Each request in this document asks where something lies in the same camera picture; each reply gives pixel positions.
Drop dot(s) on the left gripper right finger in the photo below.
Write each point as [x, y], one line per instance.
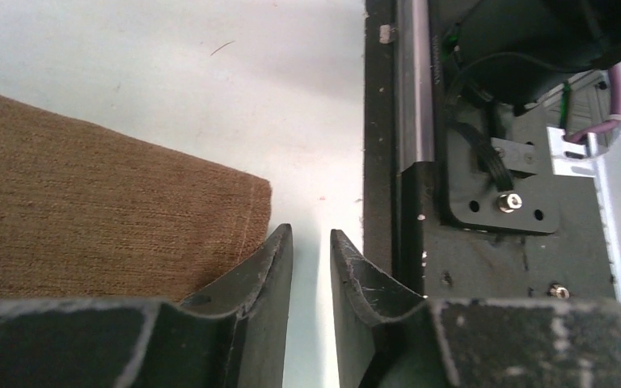
[389, 336]

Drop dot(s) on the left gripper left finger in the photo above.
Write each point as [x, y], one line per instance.
[231, 333]

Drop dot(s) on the brown cloth napkin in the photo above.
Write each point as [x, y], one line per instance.
[89, 212]

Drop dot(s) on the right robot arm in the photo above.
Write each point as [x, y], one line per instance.
[516, 51]

